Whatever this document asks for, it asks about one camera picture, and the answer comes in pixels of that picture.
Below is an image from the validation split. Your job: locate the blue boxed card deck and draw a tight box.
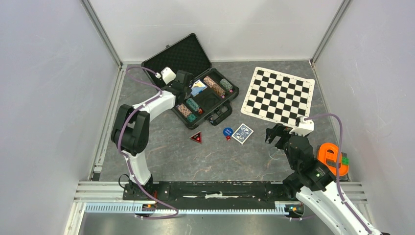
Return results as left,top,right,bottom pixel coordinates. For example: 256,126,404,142
190,79,207,96

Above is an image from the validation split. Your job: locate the green toy brick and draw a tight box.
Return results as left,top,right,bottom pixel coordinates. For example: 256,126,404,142
341,157,349,165

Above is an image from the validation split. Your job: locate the orange tape dispenser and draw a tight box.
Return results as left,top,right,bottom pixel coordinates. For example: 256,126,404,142
317,142,349,177

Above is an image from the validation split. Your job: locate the red black all-in triangle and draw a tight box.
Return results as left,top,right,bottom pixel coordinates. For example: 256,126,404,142
189,131,202,144

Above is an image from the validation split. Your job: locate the pink chip stack upper row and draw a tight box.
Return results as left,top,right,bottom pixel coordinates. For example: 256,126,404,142
203,76,226,98

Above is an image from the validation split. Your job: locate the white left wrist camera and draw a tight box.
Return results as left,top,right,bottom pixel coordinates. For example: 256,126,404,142
155,67,176,85

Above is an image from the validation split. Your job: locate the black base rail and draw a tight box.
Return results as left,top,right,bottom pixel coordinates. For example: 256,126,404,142
119,181,304,212

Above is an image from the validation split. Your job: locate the pink chip stack row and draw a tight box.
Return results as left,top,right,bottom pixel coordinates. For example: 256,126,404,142
203,76,226,98
176,104,192,118

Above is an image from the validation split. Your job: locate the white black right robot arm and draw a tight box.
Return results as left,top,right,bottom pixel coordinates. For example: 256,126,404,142
266,120,382,235

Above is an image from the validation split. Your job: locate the green chip stack middle row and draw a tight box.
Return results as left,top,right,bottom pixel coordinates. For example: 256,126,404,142
186,98,200,112

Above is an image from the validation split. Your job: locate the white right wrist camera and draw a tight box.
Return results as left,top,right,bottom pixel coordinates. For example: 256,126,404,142
289,116,315,137

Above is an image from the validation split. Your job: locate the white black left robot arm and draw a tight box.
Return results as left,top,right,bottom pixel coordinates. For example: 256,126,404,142
111,70,194,200

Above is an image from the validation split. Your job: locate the black white chessboard mat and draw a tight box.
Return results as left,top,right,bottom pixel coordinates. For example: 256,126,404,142
240,67,315,127

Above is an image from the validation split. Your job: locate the clear round disc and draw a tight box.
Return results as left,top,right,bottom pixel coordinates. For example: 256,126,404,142
269,147,281,160

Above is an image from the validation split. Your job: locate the green chip stack lower row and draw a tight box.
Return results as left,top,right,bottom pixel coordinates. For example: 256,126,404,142
186,114,197,123

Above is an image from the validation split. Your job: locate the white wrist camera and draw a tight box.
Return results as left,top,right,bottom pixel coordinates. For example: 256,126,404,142
289,116,315,137
155,67,176,85

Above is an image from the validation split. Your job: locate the green chip stack upper row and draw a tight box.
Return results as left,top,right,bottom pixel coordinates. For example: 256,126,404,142
220,79,233,93

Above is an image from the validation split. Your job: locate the black poker set case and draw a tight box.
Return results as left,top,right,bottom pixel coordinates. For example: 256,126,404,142
141,33,239,129

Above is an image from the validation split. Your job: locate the pink chip stack lower row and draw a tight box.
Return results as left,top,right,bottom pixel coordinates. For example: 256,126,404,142
176,104,192,118

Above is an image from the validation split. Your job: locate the blue patterned card deck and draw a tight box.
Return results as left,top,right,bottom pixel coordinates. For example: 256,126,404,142
231,123,254,145

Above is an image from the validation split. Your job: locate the green chip stack row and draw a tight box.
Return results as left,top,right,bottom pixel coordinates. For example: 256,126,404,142
186,98,200,112
186,114,197,123
220,79,233,93

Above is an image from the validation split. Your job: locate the blue small blind button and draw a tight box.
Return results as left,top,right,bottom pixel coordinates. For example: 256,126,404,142
223,127,233,137

